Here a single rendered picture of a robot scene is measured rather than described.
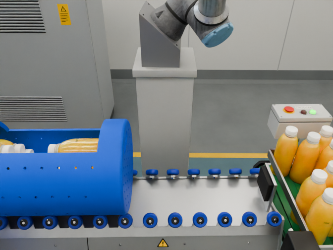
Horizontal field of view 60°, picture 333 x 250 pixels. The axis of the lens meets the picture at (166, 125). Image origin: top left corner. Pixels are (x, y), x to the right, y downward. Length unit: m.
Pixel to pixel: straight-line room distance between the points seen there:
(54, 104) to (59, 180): 1.94
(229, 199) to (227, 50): 2.86
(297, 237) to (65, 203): 0.63
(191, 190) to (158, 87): 0.65
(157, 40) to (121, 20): 2.19
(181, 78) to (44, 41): 1.32
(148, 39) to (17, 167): 0.87
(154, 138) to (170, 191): 0.69
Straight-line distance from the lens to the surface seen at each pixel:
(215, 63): 3.77
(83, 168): 0.77
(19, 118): 2.93
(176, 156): 1.77
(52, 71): 2.56
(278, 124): 1.17
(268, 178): 0.96
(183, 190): 1.04
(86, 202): 0.81
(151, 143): 1.71
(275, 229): 1.00
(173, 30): 1.45
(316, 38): 4.01
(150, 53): 1.45
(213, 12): 1.26
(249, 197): 1.06
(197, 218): 0.91
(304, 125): 1.22
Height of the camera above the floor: 1.70
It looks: 35 degrees down
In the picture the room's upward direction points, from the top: straight up
